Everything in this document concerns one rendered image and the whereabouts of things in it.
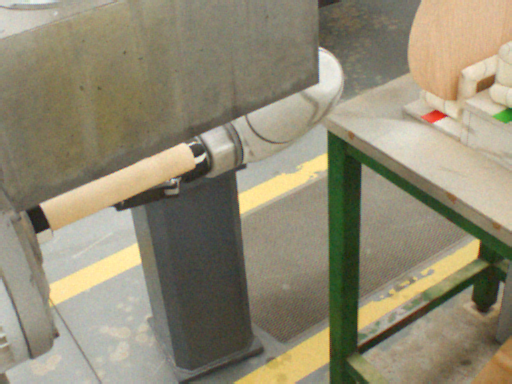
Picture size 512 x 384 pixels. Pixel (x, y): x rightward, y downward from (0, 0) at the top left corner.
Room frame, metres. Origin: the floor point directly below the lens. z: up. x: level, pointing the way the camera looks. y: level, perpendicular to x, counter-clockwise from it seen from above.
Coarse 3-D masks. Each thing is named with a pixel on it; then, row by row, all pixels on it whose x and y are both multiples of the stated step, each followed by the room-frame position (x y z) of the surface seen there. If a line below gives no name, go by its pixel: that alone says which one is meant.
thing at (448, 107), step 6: (420, 96) 1.18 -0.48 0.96; (426, 96) 1.17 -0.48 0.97; (432, 96) 1.16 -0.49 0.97; (426, 102) 1.16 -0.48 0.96; (432, 102) 1.15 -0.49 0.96; (438, 102) 1.14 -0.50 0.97; (444, 102) 1.13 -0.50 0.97; (450, 102) 1.12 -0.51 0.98; (438, 108) 1.14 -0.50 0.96; (444, 108) 1.12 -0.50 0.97; (450, 108) 1.11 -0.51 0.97; (456, 108) 1.10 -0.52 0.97; (450, 114) 1.11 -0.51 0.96; (456, 114) 1.10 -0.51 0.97; (462, 114) 1.09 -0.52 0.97
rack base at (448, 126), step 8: (408, 104) 1.19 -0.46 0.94; (416, 104) 1.19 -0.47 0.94; (408, 112) 1.17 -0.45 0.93; (416, 112) 1.16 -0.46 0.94; (424, 112) 1.15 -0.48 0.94; (424, 120) 1.13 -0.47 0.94; (440, 120) 1.12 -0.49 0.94; (448, 120) 1.11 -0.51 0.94; (440, 128) 1.10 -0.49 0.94; (448, 128) 1.09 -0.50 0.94; (456, 128) 1.09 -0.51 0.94; (448, 136) 1.08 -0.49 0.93; (456, 136) 1.06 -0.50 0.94
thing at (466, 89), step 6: (462, 84) 1.10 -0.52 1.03; (468, 84) 1.10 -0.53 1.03; (474, 84) 1.10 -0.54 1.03; (462, 90) 1.10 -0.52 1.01; (468, 90) 1.10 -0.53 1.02; (474, 90) 1.10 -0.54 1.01; (462, 96) 1.10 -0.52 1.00; (468, 96) 1.10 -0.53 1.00; (474, 96) 1.10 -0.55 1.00; (456, 102) 1.12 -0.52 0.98; (462, 102) 1.10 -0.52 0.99; (462, 108) 1.10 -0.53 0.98; (456, 120) 1.11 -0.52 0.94
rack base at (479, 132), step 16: (480, 96) 1.06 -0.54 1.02; (464, 112) 1.05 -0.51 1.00; (480, 112) 1.02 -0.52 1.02; (496, 112) 1.00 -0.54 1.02; (464, 128) 1.05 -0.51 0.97; (480, 128) 1.02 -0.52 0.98; (496, 128) 0.99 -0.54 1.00; (464, 144) 1.04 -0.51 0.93; (480, 144) 1.01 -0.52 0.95; (496, 144) 0.98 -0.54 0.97; (496, 160) 0.98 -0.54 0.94
